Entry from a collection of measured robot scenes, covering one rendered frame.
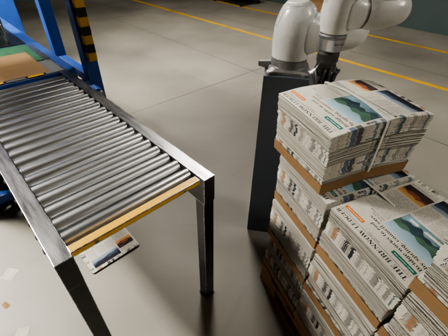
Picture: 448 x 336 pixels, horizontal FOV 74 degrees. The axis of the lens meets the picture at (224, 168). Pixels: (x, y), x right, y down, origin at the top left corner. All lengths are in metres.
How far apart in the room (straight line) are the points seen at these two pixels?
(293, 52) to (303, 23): 0.11
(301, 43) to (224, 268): 1.20
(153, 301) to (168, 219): 0.55
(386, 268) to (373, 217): 0.17
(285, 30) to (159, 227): 1.33
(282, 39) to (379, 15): 0.37
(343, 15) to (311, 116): 0.34
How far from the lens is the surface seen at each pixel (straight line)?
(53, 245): 0.95
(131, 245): 1.90
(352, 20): 1.11
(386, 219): 1.00
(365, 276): 0.97
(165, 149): 1.19
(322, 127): 0.88
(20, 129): 1.55
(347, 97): 1.06
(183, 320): 1.63
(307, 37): 1.33
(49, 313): 1.82
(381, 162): 1.10
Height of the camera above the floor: 1.48
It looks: 38 degrees down
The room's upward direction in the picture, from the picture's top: 2 degrees clockwise
